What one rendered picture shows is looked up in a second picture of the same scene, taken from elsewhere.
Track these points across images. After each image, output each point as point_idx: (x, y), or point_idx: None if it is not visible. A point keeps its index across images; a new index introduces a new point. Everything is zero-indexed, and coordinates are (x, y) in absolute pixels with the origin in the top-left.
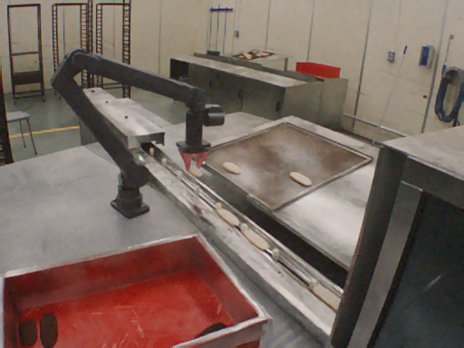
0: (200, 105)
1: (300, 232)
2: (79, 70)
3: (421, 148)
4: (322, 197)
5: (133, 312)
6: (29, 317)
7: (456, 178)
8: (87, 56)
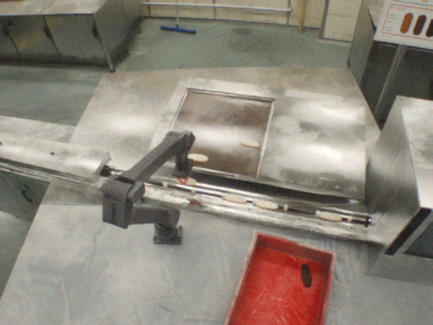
0: (187, 145)
1: (286, 186)
2: None
3: (430, 200)
4: (274, 151)
5: (266, 294)
6: None
7: None
8: (138, 189)
